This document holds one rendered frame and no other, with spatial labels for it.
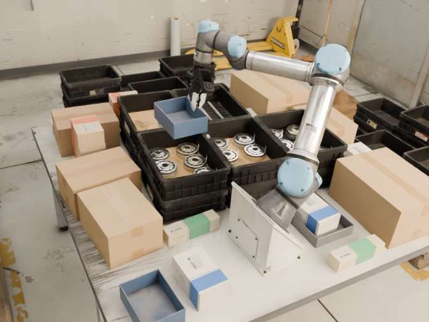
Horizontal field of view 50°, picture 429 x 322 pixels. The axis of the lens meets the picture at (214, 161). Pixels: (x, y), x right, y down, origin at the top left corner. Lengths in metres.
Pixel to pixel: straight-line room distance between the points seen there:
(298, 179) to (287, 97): 1.19
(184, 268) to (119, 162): 0.63
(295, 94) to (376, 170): 0.80
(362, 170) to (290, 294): 0.67
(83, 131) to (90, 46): 3.11
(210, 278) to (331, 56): 0.86
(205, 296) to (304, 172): 0.53
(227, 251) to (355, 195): 0.63
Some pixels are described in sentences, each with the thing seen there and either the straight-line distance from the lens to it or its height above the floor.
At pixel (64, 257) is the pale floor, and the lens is 2.87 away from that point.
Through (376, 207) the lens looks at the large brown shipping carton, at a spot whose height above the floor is 0.83.
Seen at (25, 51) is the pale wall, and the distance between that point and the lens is 5.11.
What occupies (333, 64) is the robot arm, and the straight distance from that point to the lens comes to 1.63.
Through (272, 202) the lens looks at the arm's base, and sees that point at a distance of 1.67.
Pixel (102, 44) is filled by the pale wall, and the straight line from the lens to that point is 5.25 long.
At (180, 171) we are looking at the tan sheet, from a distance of 2.04.
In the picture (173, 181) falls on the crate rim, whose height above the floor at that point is 0.92.
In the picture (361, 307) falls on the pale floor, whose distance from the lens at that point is 2.75.
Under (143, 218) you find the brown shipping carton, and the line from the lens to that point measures 1.74.
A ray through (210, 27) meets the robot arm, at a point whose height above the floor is 1.47.
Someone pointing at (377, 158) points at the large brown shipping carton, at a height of 0.90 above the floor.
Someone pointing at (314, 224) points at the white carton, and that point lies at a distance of 1.94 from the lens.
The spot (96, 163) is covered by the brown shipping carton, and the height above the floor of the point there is 0.86.
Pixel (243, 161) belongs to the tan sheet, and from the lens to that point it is 2.14.
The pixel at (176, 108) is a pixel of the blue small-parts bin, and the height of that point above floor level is 1.09.
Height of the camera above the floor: 1.99
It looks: 33 degrees down
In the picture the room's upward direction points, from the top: 4 degrees clockwise
